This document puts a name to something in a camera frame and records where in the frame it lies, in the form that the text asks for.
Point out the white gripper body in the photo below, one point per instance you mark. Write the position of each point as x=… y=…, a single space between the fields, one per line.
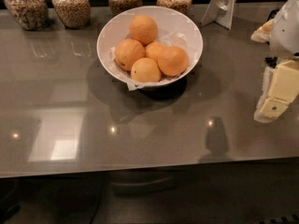
x=286 y=32

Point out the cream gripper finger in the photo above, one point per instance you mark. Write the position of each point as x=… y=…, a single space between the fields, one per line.
x=262 y=34
x=280 y=88

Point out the far left grain jar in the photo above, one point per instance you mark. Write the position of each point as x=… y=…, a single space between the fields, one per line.
x=31 y=15

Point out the white paper liner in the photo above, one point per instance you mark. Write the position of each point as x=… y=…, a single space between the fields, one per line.
x=170 y=38

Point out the white stand card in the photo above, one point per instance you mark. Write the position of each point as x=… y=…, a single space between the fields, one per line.
x=221 y=12

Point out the orange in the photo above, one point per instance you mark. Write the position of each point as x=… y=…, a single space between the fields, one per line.
x=154 y=50
x=173 y=61
x=144 y=29
x=146 y=70
x=128 y=52

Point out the white ceramic bowl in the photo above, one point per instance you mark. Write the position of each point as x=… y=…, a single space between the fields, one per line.
x=167 y=19

